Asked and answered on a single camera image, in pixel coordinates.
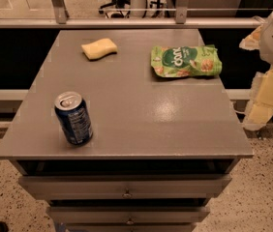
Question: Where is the yellow sponge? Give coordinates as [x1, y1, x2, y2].
[81, 38, 118, 60]

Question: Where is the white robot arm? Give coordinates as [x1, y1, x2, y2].
[239, 12, 273, 131]

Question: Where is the grey drawer cabinet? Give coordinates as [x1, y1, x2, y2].
[0, 29, 253, 232]

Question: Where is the green snack bag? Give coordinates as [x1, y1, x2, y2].
[151, 45, 223, 78]

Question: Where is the blue soda can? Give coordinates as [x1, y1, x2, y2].
[54, 91, 93, 145]

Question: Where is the top grey drawer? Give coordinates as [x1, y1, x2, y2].
[18, 175, 231, 200]

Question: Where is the grey drawer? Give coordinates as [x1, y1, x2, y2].
[46, 207, 209, 225]
[18, 175, 231, 200]

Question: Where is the black office chair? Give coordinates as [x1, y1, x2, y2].
[98, 0, 132, 15]

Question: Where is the metal railing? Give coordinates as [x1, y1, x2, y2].
[0, 0, 273, 29]

